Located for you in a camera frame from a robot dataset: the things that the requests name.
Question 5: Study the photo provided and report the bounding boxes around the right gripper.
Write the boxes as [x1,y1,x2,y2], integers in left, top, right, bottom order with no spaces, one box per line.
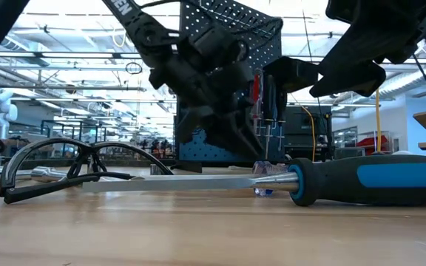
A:
[262,0,422,98]

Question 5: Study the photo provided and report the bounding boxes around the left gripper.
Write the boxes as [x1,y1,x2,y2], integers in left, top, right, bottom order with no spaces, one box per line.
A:
[149,24,265,160]

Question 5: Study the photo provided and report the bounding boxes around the black metal pegboard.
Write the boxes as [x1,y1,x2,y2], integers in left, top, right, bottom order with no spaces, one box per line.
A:
[175,0,287,166]

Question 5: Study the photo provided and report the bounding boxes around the black blue handled screwdriver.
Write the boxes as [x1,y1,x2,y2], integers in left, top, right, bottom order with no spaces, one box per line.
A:
[81,154,426,207]

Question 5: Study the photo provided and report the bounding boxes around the black cabinet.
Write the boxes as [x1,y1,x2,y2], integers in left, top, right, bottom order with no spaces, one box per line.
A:
[285,105,334,162]

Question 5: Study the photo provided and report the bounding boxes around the clear blue Husky screwdriver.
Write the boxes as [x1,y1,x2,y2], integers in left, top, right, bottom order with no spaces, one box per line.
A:
[251,160,291,197]

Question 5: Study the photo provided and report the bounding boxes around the red storage bin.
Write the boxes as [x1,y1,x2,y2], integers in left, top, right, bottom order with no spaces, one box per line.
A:
[356,134,391,154]

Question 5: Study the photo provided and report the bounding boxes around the silver ratchet extension bar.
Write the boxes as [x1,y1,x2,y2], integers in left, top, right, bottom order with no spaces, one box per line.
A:
[0,165,69,185]

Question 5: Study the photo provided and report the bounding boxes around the black safety glasses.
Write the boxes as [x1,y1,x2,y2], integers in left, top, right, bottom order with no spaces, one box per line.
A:
[0,137,174,205]

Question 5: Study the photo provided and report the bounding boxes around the thin yellow cable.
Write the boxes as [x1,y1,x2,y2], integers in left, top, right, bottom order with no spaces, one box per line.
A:
[290,94,317,163]

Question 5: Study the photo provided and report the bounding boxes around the yellow hanging cord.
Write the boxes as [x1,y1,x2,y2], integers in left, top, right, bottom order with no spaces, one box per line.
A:
[373,88,383,153]

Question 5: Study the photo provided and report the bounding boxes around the black hanging cable loop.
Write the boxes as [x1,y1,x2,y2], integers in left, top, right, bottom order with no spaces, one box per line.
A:
[125,61,143,75]

